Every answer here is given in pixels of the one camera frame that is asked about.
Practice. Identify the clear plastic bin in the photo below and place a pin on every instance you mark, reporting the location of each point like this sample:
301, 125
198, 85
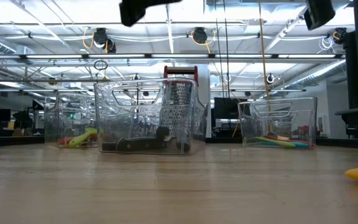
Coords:
126, 124
73, 109
306, 124

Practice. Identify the orange silicone spatula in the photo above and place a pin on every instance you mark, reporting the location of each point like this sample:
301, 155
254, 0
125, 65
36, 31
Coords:
281, 137

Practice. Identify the black desk stand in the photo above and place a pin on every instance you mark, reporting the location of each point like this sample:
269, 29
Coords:
351, 77

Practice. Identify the dark office chair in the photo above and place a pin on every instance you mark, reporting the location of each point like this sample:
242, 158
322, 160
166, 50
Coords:
22, 119

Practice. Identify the black utensils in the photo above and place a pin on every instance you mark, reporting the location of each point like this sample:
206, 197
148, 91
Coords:
141, 144

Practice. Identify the blue silicone spatula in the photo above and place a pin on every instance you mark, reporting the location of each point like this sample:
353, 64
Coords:
300, 145

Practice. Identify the red steel box grater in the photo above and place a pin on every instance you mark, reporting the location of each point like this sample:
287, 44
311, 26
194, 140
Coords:
180, 71

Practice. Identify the grey side desk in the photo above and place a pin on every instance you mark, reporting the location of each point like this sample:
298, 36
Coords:
357, 113

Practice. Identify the long ceiling light bar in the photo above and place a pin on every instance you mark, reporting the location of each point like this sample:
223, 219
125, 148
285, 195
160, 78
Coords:
120, 56

